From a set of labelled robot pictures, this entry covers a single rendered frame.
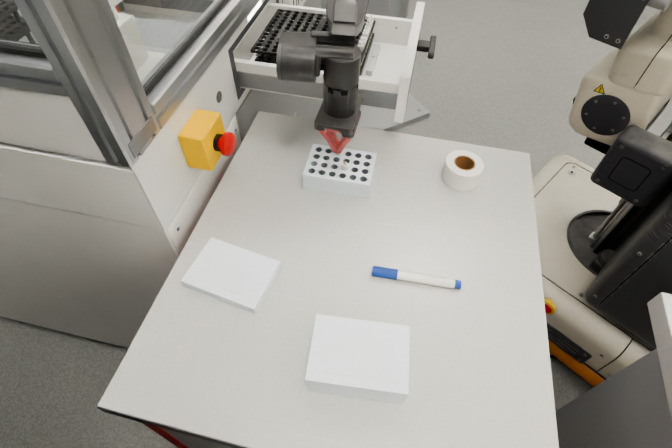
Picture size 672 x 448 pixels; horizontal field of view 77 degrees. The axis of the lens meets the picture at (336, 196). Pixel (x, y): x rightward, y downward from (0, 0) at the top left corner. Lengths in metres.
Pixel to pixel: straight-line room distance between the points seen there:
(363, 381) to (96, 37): 0.50
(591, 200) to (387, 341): 1.17
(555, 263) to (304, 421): 0.99
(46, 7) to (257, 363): 0.48
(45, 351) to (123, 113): 1.21
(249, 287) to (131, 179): 0.23
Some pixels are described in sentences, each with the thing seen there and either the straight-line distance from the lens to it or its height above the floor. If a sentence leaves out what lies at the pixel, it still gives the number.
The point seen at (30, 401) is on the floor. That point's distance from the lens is 1.65.
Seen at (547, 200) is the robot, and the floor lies 0.28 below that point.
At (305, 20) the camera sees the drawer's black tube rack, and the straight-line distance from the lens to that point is 0.99.
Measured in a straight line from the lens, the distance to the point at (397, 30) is 1.03.
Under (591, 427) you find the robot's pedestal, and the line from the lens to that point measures 1.09.
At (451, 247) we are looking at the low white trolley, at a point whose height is 0.76.
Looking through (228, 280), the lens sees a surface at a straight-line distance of 0.67.
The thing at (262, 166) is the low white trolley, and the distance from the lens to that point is 0.83.
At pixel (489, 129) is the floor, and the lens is 2.21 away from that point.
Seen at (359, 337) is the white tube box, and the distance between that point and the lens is 0.58.
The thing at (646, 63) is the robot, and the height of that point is 0.87.
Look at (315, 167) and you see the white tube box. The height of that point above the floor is 0.80.
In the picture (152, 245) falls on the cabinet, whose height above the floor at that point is 0.74.
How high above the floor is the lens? 1.35
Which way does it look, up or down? 50 degrees down
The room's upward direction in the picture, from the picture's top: 1 degrees clockwise
